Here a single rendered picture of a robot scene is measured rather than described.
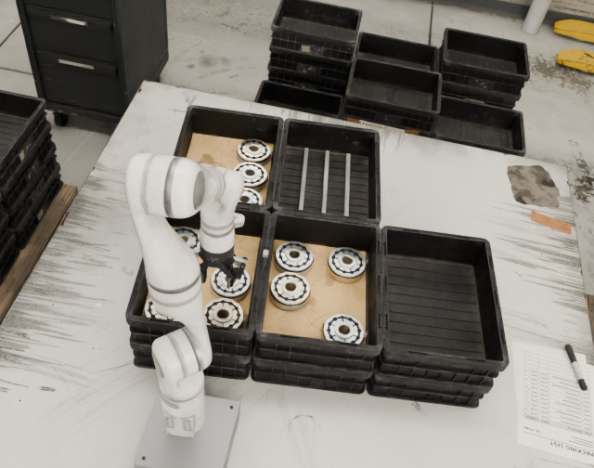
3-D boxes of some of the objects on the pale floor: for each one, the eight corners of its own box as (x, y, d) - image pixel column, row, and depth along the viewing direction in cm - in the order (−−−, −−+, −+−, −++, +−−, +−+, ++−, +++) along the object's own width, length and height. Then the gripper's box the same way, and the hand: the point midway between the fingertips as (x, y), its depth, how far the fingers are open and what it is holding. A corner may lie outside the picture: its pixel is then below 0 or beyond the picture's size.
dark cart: (132, 148, 319) (114, -27, 252) (45, 129, 321) (3, -48, 253) (170, 78, 359) (162, -88, 291) (91, 62, 360) (66, -107, 293)
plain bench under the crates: (518, 717, 184) (645, 684, 131) (-23, 590, 189) (-109, 510, 137) (500, 279, 289) (566, 165, 237) (154, 207, 295) (144, 79, 243)
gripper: (178, 243, 138) (181, 289, 150) (247, 257, 137) (244, 302, 150) (188, 218, 143) (190, 265, 155) (254, 232, 142) (251, 277, 155)
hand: (216, 279), depth 151 cm, fingers open, 5 cm apart
